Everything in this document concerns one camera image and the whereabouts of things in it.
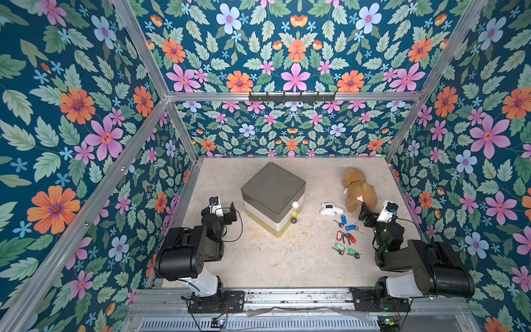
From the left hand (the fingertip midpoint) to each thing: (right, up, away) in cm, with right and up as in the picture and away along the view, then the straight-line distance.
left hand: (223, 202), depth 92 cm
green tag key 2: (+56, -21, -6) cm, 60 cm away
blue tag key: (+58, -12, +1) cm, 59 cm away
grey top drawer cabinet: (+23, +3, -14) cm, 27 cm away
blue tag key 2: (+56, -9, +3) cm, 56 cm away
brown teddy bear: (+61, +6, -1) cm, 61 cm away
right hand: (+67, 0, -5) cm, 67 cm away
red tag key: (+57, -16, -2) cm, 59 cm away
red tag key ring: (+52, -15, -1) cm, 55 cm away
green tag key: (+51, -19, -5) cm, 55 cm away
